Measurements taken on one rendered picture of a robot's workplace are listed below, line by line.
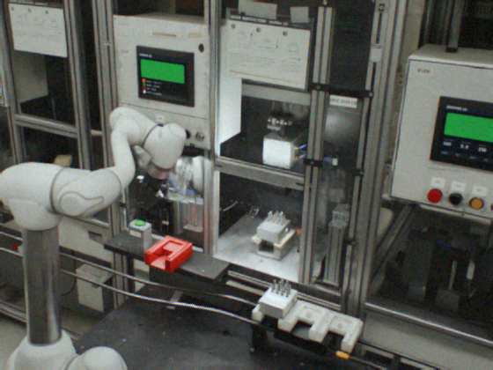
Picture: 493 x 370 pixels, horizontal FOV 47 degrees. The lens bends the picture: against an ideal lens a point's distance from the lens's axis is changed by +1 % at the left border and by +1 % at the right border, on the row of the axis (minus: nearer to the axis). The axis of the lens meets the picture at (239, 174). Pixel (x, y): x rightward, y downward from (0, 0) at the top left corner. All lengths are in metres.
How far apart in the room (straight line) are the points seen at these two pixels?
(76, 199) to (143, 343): 0.90
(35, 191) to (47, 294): 0.33
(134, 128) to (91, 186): 0.53
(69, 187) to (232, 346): 1.00
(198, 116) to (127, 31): 0.42
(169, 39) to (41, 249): 0.88
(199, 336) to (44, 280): 0.77
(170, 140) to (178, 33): 0.38
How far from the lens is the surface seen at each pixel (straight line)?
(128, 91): 2.30
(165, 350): 2.26
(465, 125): 1.79
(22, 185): 1.66
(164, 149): 2.06
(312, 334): 2.04
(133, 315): 2.44
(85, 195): 1.56
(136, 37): 2.23
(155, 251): 2.30
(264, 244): 2.42
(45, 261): 1.75
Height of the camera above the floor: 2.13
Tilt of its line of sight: 23 degrees down
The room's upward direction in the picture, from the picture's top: 2 degrees clockwise
